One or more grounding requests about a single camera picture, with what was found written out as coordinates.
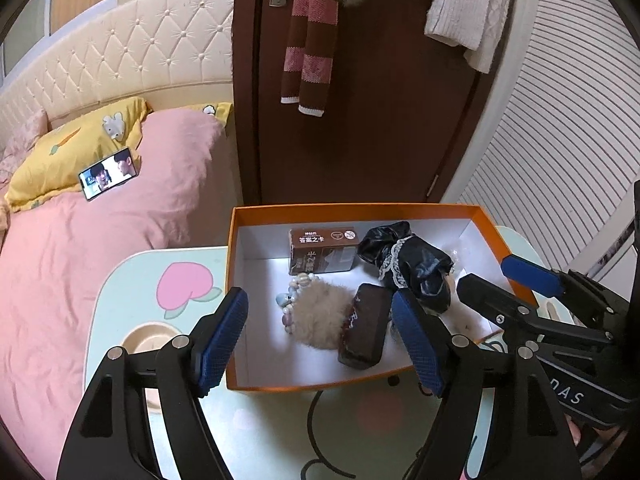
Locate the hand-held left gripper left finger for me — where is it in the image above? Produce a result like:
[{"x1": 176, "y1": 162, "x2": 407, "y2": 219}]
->
[{"x1": 56, "y1": 287, "x2": 249, "y2": 480}]

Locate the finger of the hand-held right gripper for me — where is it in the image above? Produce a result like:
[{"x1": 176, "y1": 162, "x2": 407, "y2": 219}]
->
[
  {"x1": 501, "y1": 254, "x2": 633, "y2": 333},
  {"x1": 456, "y1": 272, "x2": 616, "y2": 346}
]

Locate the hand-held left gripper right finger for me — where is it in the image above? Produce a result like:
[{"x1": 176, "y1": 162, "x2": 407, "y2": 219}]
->
[{"x1": 391, "y1": 287, "x2": 583, "y2": 480}]

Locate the orange cardboard box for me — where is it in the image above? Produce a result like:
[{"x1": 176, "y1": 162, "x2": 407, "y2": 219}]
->
[{"x1": 225, "y1": 203, "x2": 541, "y2": 393}]

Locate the dark rectangular case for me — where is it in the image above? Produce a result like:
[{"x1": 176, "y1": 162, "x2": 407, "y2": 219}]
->
[{"x1": 337, "y1": 282, "x2": 394, "y2": 368}]

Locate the black lace-trimmed cloth bundle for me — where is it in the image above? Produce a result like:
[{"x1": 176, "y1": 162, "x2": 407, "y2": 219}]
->
[{"x1": 357, "y1": 221, "x2": 453, "y2": 313}]

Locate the pastel bead bracelet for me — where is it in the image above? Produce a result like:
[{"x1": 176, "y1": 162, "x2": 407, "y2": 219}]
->
[{"x1": 274, "y1": 271, "x2": 321, "y2": 333}]

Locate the beige fluffy pompom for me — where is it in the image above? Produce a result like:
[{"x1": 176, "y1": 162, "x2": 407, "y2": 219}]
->
[{"x1": 290, "y1": 280, "x2": 358, "y2": 350}]

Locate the brown printed carton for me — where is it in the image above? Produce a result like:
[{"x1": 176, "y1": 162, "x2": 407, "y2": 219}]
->
[{"x1": 288, "y1": 226, "x2": 359, "y2": 276}]

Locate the person's right hand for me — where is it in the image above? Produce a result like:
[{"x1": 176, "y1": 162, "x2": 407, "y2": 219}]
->
[{"x1": 565, "y1": 412, "x2": 608, "y2": 461}]

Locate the white slatted cabinet door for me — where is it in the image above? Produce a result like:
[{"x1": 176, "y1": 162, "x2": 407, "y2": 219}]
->
[{"x1": 440, "y1": 0, "x2": 640, "y2": 281}]

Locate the pink duvet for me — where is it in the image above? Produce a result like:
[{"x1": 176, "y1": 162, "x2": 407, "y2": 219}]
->
[{"x1": 0, "y1": 107, "x2": 236, "y2": 461}]

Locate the brown wooden door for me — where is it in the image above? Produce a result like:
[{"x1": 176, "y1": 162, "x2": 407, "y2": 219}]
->
[{"x1": 231, "y1": 0, "x2": 501, "y2": 211}]

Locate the smartphone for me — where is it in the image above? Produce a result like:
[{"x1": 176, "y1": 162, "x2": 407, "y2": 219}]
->
[{"x1": 78, "y1": 146, "x2": 139, "y2": 202}]

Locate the small yellow pillow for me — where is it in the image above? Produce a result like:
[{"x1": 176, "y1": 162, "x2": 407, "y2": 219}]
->
[{"x1": 187, "y1": 101, "x2": 233, "y2": 126}]

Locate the large yellow pillow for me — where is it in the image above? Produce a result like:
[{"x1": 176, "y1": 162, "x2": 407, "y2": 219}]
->
[{"x1": 5, "y1": 96, "x2": 150, "y2": 213}]

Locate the white knitted sweater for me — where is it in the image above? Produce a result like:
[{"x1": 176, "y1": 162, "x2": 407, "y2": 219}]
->
[{"x1": 390, "y1": 0, "x2": 516, "y2": 75}]

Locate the pink floral quilt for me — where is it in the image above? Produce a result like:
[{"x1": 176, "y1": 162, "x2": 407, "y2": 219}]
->
[{"x1": 0, "y1": 107, "x2": 50, "y2": 241}]

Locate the brown pink striped scarf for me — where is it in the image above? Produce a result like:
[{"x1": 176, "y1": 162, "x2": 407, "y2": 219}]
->
[{"x1": 280, "y1": 0, "x2": 341, "y2": 118}]

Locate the cream tufted headboard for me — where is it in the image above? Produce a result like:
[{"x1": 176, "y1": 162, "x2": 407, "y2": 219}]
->
[{"x1": 0, "y1": 0, "x2": 236, "y2": 131}]

